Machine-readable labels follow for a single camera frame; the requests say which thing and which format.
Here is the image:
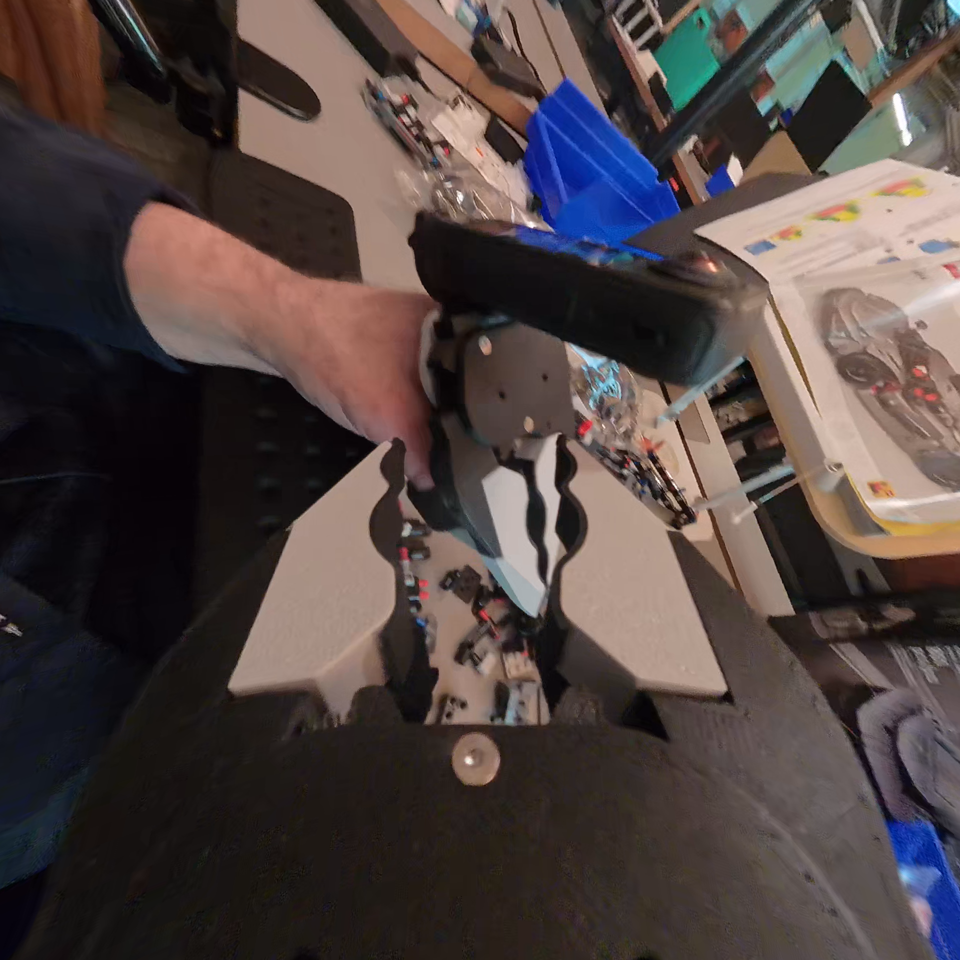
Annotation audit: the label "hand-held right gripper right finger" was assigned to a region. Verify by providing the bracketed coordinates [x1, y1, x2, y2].
[536, 435, 730, 725]

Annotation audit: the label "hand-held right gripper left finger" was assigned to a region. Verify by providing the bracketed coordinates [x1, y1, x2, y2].
[228, 438, 440, 725]

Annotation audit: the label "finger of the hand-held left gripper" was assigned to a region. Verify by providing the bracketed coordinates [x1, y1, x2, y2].
[527, 433, 565, 595]
[478, 463, 549, 619]

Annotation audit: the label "person's left forearm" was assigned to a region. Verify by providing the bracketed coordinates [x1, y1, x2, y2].
[0, 105, 301, 376]

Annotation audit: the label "black lego connectors red pins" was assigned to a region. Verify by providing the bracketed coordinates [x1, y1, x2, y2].
[438, 566, 545, 676]

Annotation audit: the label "clear bags of lego parts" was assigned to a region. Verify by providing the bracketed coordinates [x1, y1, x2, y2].
[393, 150, 646, 444]

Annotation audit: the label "row of black lego connectors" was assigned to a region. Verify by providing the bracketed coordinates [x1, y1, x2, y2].
[397, 517, 436, 631]

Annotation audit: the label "lego set box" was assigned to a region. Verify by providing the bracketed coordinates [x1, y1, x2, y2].
[772, 600, 960, 826]

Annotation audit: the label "lego instruction booklet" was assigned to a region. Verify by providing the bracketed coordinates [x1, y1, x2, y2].
[772, 255, 960, 537]

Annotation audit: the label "person's left hand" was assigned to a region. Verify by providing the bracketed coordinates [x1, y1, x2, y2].
[247, 288, 445, 492]

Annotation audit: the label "black card sheet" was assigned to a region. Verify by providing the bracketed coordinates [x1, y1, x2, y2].
[626, 174, 819, 260]

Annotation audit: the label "black pouch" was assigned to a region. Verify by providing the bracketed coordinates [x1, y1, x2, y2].
[483, 118, 526, 162]

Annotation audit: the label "white book stand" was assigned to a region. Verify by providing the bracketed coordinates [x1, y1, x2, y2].
[652, 300, 960, 560]

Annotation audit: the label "black power adapter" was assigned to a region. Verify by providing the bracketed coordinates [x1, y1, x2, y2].
[472, 33, 545, 99]

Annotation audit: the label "black perforated panel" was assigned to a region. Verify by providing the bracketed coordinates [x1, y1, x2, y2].
[191, 150, 376, 571]

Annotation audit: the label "black office chair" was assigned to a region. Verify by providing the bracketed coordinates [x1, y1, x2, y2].
[161, 0, 324, 147]

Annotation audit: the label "black tripod pole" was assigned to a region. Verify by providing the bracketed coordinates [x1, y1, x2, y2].
[93, 0, 174, 102]

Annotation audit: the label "large black lego frame assembly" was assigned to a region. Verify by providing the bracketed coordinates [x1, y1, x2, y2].
[577, 438, 699, 530]

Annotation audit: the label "wooden post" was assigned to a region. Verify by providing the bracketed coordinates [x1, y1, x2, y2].
[0, 0, 106, 136]

